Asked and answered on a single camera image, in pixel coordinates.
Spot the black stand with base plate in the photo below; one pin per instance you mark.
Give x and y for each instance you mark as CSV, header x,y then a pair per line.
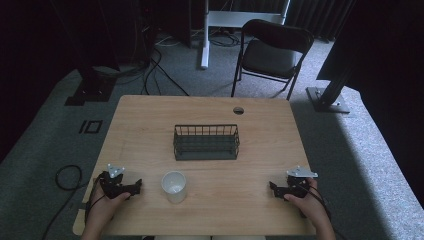
x,y
91,88

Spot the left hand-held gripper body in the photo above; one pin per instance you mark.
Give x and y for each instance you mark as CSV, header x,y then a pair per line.
x,y
113,187

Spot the black folding chair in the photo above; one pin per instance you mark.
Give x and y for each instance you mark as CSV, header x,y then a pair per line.
x,y
271,56

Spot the person's right hand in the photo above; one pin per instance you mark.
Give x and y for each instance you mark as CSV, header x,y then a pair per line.
x,y
308,205

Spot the dark curtain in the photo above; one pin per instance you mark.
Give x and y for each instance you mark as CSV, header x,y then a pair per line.
x,y
316,16

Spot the black post with grey base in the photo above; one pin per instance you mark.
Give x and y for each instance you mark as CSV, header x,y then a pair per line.
x,y
328,98

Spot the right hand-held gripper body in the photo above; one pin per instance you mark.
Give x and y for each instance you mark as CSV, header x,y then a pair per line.
x,y
297,183

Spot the person's left hand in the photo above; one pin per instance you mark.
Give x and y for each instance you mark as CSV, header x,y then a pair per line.
x,y
106,206

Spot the white desk frame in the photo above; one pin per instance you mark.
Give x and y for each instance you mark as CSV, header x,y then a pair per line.
x,y
207,33

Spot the white cup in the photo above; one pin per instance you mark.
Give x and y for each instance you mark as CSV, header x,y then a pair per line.
x,y
174,186

